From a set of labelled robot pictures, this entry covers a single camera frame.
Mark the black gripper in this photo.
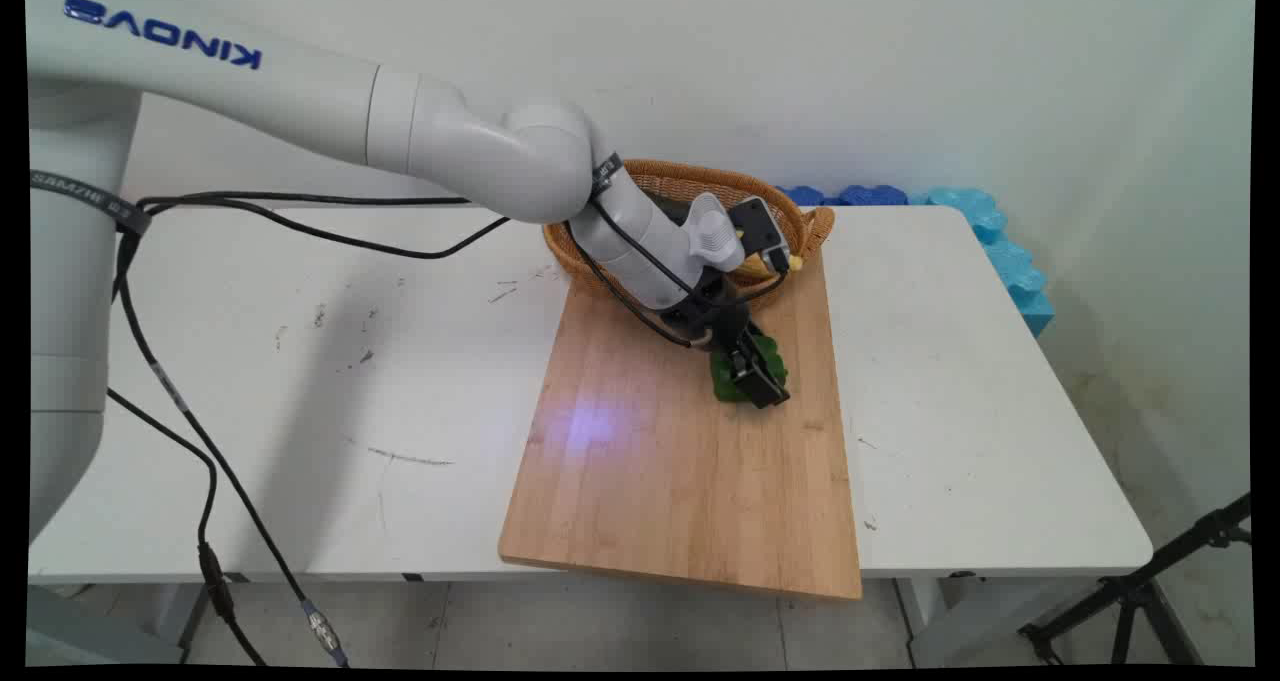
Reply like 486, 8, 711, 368
660, 267, 792, 410

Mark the green bell pepper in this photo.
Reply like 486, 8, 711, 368
708, 331, 791, 405

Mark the yellow corn cob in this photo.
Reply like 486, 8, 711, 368
738, 251, 804, 285

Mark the wooden cutting board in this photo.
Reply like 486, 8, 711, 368
498, 246, 863, 602

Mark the woven wicker basket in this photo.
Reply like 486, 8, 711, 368
542, 158, 836, 315

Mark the light blue foam piece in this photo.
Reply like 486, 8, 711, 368
908, 187, 1056, 339

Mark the white table leg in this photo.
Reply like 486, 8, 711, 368
895, 573, 1001, 667

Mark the black tripod stand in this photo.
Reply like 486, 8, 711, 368
1018, 493, 1256, 667

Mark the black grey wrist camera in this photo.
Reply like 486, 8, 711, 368
728, 196, 792, 275

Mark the light grey camera mount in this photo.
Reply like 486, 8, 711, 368
686, 192, 747, 272

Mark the black cable with silver connector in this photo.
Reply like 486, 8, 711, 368
108, 156, 793, 667

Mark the wide black velcro strap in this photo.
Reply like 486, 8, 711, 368
30, 169, 152, 235

